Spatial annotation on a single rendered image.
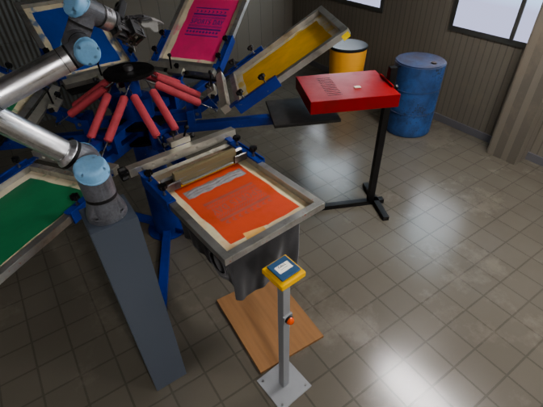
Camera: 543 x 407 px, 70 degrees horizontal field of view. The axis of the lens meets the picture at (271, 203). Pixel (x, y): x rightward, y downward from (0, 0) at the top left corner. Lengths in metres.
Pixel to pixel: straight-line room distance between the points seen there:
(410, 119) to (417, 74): 0.48
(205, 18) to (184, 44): 0.28
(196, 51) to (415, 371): 2.71
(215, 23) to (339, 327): 2.49
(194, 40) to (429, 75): 2.32
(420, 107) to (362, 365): 2.86
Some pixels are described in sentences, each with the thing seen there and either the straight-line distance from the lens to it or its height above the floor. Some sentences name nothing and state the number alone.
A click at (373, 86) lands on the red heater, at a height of 1.10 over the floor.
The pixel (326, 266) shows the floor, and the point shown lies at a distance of 2.94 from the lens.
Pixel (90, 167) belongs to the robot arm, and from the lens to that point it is 1.51.
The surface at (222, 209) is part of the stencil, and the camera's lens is 1.92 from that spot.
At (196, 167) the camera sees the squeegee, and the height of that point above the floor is 1.05.
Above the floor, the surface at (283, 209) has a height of 0.96.
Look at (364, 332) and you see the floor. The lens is 2.63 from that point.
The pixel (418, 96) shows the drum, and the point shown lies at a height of 0.49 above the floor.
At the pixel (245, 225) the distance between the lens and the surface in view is 1.82.
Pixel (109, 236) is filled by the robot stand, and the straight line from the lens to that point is 1.60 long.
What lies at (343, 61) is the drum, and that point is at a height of 0.59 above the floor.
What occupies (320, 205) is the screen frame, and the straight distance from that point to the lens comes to 1.88.
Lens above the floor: 2.17
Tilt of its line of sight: 39 degrees down
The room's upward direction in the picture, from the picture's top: 2 degrees counter-clockwise
